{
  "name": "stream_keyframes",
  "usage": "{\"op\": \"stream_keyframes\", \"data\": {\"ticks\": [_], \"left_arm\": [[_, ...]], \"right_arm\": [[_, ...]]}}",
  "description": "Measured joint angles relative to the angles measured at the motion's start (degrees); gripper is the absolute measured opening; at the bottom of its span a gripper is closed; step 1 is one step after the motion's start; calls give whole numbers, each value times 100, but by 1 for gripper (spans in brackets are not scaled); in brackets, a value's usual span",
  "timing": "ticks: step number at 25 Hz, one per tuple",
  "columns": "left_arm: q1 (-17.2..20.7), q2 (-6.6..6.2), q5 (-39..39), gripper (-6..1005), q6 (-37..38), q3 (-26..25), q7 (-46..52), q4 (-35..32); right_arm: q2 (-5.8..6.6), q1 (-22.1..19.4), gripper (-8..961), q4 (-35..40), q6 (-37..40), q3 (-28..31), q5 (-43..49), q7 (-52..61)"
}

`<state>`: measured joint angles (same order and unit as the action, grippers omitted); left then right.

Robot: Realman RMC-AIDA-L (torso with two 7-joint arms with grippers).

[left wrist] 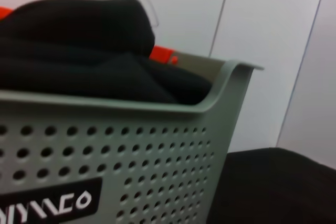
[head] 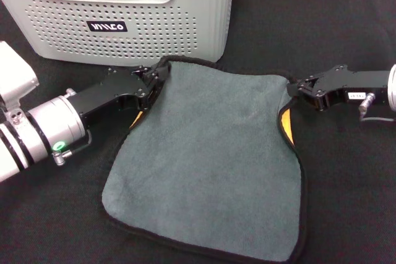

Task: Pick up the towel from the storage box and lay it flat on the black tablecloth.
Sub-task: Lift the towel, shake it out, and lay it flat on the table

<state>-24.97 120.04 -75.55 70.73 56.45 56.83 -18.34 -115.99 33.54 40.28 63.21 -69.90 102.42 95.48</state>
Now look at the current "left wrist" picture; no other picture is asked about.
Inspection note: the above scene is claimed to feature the grey perforated storage basket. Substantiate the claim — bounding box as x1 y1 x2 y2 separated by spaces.
0 60 265 224

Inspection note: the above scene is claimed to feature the black tablecloth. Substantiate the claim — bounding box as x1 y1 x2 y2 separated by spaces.
207 147 336 224

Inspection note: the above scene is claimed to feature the orange plastic item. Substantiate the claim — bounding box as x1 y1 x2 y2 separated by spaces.
0 5 180 66

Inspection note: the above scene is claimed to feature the black cloth pile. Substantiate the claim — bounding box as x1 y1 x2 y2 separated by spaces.
0 0 214 105

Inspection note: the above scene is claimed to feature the thin clear wire loop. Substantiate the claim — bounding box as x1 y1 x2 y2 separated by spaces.
125 0 160 29

